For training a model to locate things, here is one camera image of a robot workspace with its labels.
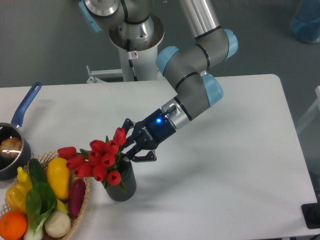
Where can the green bok choy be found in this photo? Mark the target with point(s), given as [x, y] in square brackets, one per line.
[40, 202]

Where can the blue translucent container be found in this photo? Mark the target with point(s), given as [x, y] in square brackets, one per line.
[305, 23]

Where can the black device at edge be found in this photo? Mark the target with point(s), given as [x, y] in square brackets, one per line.
[311, 214]

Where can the yellow bell pepper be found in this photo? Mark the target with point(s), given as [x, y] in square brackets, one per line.
[16, 198]

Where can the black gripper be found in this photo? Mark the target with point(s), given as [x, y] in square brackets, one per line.
[147, 134]

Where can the dark grey ribbed vase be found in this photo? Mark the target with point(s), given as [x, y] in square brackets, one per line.
[120, 183]

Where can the orange fruit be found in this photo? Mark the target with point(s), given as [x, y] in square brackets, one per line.
[13, 225]

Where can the brown bread bun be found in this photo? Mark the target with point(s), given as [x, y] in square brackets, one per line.
[11, 147]

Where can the yellow squash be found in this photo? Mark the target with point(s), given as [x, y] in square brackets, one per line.
[58, 177]

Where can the purple eggplant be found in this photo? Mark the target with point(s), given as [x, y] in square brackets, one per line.
[76, 197]

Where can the blue handled saucepan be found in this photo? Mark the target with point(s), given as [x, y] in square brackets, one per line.
[8, 167]

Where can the white frame at right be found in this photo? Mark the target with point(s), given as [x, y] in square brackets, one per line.
[309, 114]

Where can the beige round mushroom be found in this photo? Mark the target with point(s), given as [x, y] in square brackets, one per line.
[58, 224]

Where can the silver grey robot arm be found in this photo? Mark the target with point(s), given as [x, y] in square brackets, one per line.
[185, 70]

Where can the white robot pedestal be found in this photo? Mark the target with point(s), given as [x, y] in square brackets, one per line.
[137, 46]

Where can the red tulip bouquet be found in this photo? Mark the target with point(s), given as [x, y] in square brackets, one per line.
[94, 162]

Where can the small yellow fruit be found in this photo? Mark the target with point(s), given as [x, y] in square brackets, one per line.
[60, 206]

